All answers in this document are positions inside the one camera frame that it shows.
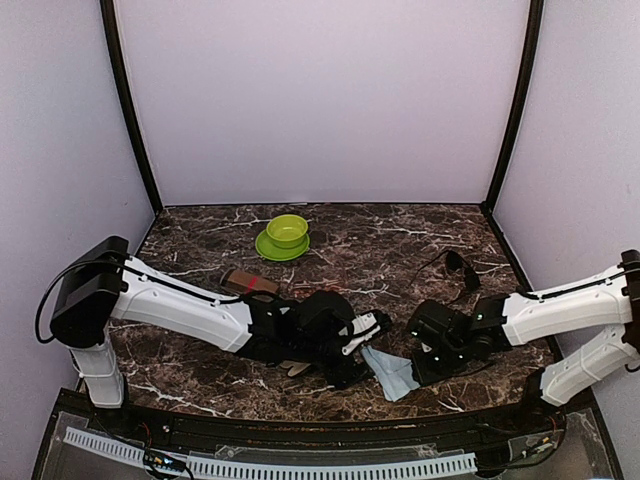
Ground light blue cloth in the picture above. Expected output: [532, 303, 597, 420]
[361, 346, 420, 402]

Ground black checkered glasses case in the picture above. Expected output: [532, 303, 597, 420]
[278, 360, 311, 378]

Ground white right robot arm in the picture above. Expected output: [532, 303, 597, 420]
[408, 250, 639, 434]

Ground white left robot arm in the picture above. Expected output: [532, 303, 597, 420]
[35, 236, 383, 436]

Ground pink translucent sunglasses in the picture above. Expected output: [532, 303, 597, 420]
[290, 283, 347, 298]

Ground black sunglasses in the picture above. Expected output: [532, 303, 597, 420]
[409, 249, 481, 306]

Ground green plastic plate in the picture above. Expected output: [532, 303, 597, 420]
[255, 230, 310, 262]

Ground green plastic bowl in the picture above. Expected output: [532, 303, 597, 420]
[266, 214, 308, 248]

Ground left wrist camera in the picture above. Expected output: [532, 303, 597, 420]
[338, 310, 392, 356]

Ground right black frame post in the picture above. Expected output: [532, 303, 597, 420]
[481, 0, 545, 217]

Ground black frame post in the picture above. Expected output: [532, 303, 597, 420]
[99, 0, 164, 216]
[481, 0, 545, 217]

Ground white slotted cable duct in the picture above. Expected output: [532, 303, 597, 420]
[63, 427, 478, 479]

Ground left black frame post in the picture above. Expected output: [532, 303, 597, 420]
[99, 0, 164, 216]

